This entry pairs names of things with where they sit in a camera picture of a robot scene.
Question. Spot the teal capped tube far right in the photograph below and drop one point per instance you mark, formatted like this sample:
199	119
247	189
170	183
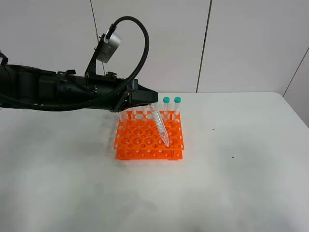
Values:
177	101

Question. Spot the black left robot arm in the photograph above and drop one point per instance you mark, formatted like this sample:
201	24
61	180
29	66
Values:
24	87

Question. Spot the orange test tube rack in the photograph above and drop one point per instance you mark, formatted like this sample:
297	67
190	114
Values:
138	139

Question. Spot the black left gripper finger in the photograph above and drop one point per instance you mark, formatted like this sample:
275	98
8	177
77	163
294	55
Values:
139	95

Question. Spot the teal capped tube front left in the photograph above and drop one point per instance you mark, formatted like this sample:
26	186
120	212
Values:
123	116

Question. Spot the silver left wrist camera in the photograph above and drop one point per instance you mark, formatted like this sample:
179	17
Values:
106	47

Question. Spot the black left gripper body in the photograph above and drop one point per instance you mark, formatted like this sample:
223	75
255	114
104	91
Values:
92	91

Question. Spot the teal capped test tube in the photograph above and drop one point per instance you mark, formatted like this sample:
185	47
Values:
159	123

